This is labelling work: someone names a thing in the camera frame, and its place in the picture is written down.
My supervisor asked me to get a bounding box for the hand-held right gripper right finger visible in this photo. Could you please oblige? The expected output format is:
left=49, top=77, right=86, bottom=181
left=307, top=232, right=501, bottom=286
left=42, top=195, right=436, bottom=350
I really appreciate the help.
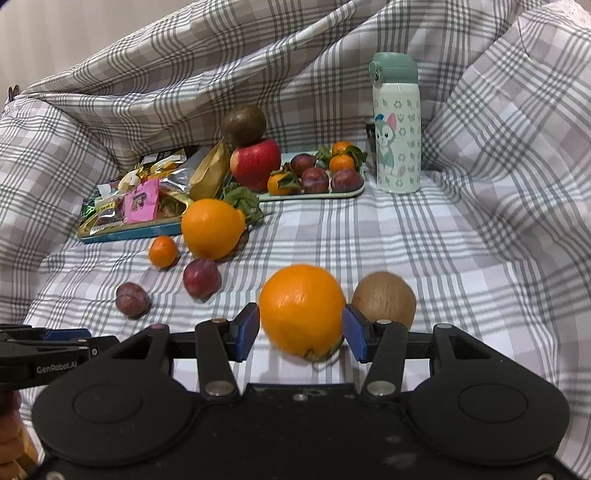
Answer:
left=342, top=307, right=492, bottom=400

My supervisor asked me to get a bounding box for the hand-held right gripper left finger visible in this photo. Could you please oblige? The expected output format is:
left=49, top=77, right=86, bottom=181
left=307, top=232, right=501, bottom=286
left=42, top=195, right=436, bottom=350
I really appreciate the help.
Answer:
left=111, top=302, right=260, bottom=401

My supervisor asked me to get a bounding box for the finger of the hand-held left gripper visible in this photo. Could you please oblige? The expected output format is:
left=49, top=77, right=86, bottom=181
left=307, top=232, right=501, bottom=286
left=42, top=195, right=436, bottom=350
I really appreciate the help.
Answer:
left=0, top=324, right=119, bottom=352

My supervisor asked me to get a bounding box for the small mandarin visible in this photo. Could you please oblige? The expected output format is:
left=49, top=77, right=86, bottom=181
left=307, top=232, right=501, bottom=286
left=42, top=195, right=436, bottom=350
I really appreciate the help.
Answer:
left=148, top=235, right=179, bottom=269

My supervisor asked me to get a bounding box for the person's left hand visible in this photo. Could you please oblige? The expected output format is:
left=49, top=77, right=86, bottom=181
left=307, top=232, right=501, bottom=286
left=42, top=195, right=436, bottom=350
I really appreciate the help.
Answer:
left=0, top=391, right=40, bottom=476

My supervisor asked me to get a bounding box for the brown kiwi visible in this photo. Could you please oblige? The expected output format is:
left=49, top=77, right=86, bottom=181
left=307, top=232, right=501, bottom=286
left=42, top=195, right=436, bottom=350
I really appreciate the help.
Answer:
left=352, top=271, right=417, bottom=330

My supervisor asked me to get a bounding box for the dark red plum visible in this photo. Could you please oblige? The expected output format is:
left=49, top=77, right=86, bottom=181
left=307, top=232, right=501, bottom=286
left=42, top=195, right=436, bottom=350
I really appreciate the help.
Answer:
left=330, top=168, right=363, bottom=193
left=290, top=154, right=318, bottom=177
left=115, top=282, right=153, bottom=318
left=183, top=258, right=222, bottom=300
left=301, top=167, right=331, bottom=193

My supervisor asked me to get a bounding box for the large orange with leaves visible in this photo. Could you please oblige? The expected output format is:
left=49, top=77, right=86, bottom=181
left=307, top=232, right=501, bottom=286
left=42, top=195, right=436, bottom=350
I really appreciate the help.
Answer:
left=181, top=182, right=265, bottom=260

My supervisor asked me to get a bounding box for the teal gold snack tin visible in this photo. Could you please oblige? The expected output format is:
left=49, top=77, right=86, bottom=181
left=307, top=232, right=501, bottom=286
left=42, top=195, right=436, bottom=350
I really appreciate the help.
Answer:
left=76, top=187, right=197, bottom=245

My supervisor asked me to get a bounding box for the clear brown snack packet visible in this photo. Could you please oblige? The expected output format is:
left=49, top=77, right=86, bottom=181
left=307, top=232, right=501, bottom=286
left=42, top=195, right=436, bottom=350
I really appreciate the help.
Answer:
left=90, top=198, right=127, bottom=229

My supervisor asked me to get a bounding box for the grey plaid blanket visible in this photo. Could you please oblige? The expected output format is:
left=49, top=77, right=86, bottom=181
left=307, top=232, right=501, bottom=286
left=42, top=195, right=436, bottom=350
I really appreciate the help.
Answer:
left=0, top=0, right=591, bottom=407

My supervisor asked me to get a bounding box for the pale green plate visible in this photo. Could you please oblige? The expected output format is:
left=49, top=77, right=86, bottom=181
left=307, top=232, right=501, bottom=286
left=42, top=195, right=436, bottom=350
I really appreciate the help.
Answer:
left=256, top=152, right=365, bottom=201

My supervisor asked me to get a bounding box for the mandarin with leaves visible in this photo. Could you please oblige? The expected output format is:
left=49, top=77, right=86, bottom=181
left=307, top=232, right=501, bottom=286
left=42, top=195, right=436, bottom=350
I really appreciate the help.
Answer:
left=331, top=141, right=368, bottom=162
left=267, top=170, right=302, bottom=197
left=328, top=154, right=357, bottom=174

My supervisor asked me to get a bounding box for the pink snack packet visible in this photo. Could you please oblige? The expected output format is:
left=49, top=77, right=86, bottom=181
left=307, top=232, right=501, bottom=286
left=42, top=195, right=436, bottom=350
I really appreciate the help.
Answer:
left=124, top=179, right=161, bottom=226

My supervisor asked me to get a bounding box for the tan paper snack packet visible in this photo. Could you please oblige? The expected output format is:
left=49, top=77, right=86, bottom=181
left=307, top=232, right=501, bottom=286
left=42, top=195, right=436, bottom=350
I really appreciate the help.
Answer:
left=189, top=140, right=232, bottom=201

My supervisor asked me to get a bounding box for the red apple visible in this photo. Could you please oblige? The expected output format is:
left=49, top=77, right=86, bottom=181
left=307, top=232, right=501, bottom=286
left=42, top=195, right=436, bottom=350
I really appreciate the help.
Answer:
left=229, top=137, right=282, bottom=192

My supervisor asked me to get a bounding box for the silver foil snack packet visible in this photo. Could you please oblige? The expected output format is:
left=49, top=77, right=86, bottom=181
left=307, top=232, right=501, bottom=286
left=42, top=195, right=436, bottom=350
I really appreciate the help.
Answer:
left=159, top=161, right=204, bottom=192

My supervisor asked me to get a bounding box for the white gold candy wrapper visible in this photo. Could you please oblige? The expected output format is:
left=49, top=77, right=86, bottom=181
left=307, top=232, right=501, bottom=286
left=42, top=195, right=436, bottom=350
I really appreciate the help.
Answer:
left=117, top=168, right=151, bottom=190

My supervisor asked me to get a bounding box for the black snack packet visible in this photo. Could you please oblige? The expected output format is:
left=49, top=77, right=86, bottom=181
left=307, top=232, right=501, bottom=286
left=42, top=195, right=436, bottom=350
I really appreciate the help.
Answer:
left=137, top=146, right=201, bottom=168

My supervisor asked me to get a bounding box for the cartoon print water bottle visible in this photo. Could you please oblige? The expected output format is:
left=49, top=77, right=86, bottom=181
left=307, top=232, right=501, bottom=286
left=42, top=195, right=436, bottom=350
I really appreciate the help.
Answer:
left=368, top=52, right=422, bottom=193

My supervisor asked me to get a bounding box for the brown round fruit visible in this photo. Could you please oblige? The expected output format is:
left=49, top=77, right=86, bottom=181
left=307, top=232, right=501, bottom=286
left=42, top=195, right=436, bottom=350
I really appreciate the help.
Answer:
left=221, top=104, right=267, bottom=147

